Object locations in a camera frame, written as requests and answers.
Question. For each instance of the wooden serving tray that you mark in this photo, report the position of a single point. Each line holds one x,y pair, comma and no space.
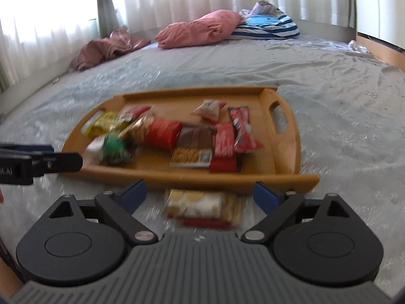
277,164

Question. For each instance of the pink pillow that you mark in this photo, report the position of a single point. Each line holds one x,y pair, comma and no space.
209,29

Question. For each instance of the white sheer curtain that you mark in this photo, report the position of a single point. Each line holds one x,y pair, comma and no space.
36,34

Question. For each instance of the white pink snack packet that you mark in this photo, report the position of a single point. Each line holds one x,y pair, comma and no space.
209,110

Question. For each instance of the mauve crumpled blanket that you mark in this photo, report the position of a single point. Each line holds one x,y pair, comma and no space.
97,51

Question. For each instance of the red peanut snack bag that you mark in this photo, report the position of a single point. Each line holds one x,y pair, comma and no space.
155,132

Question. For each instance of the wooden bed frame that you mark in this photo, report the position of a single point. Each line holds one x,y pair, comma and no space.
382,51

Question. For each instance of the long red snack wrapper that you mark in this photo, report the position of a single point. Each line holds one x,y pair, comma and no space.
244,139

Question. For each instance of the green snack packet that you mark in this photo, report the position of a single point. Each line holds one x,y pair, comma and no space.
114,150

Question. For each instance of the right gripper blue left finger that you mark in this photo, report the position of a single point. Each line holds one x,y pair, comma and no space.
116,211

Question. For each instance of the right green drape curtain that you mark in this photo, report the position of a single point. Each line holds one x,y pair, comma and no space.
352,18

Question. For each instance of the green drape curtain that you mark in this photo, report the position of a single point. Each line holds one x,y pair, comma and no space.
352,18
107,18

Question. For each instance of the brown nut bar packet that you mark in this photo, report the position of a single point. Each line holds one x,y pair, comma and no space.
194,147

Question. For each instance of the white nougat snack packet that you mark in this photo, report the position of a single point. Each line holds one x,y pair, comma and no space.
182,203

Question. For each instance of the blue striped pillow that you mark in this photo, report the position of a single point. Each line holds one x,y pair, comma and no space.
265,22

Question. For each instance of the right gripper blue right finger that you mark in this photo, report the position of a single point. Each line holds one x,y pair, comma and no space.
280,209

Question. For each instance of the yellow snack packet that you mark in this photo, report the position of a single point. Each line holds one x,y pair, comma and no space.
108,122

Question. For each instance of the white crumpled plastic bag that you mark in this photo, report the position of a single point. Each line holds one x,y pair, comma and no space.
355,47

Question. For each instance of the red chocolate bar wrapper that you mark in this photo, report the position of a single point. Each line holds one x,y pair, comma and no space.
224,158

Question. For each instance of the light blue bedspread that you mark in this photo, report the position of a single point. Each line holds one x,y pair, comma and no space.
349,108

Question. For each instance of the white red snack packet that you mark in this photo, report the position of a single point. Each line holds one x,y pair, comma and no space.
93,154

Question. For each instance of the small red snack packet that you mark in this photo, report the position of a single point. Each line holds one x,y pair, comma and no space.
135,110

